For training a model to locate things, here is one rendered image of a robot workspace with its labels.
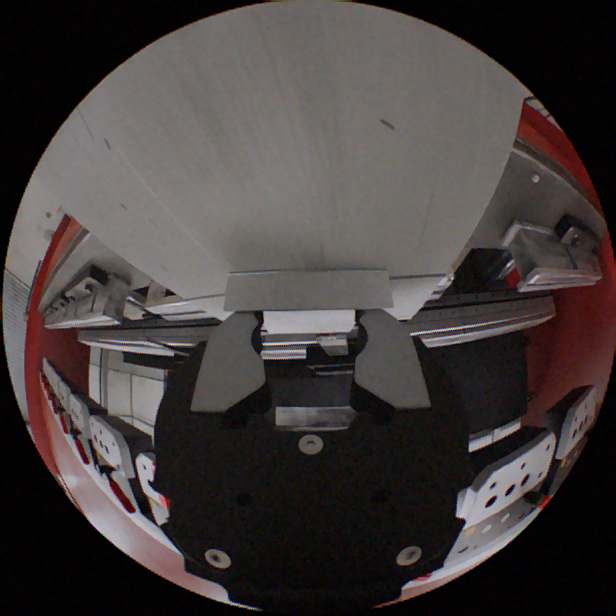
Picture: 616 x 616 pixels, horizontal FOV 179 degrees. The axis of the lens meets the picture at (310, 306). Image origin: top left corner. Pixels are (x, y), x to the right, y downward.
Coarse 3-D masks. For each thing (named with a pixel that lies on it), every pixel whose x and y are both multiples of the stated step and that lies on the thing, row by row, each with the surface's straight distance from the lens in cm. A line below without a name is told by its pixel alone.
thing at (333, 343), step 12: (324, 336) 25; (336, 336) 25; (312, 348) 41; (324, 348) 32; (336, 348) 32; (348, 348) 40; (312, 360) 40; (324, 360) 40; (336, 360) 40; (348, 360) 40; (324, 372) 41; (336, 372) 42; (348, 372) 44
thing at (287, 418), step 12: (276, 408) 23; (288, 408) 22; (300, 408) 22; (312, 408) 22; (324, 408) 22; (336, 408) 22; (348, 408) 22; (276, 420) 23; (288, 420) 23; (300, 420) 22; (312, 420) 22; (324, 420) 22; (336, 420) 22; (348, 420) 22
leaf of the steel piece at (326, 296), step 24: (240, 288) 11; (264, 288) 11; (288, 288) 11; (312, 288) 11; (336, 288) 11; (360, 288) 11; (384, 288) 11; (264, 312) 17; (288, 312) 17; (312, 312) 17; (336, 312) 17
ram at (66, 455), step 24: (48, 408) 154; (600, 408) 86; (48, 432) 201; (72, 456) 95; (72, 480) 133; (96, 504) 90; (120, 528) 75; (144, 552) 71; (168, 552) 51; (480, 552) 40; (168, 576) 76; (192, 576) 55; (456, 576) 45
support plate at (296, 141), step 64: (320, 0) 6; (128, 64) 7; (192, 64) 6; (256, 64) 6; (320, 64) 6; (384, 64) 6; (448, 64) 7; (64, 128) 10; (128, 128) 8; (192, 128) 7; (256, 128) 6; (320, 128) 6; (384, 128) 6; (448, 128) 7; (512, 128) 8; (64, 192) 12; (128, 192) 9; (192, 192) 8; (256, 192) 8; (320, 192) 7; (384, 192) 8; (448, 192) 9; (128, 256) 13; (192, 256) 11; (256, 256) 11; (320, 256) 10; (384, 256) 11; (448, 256) 12
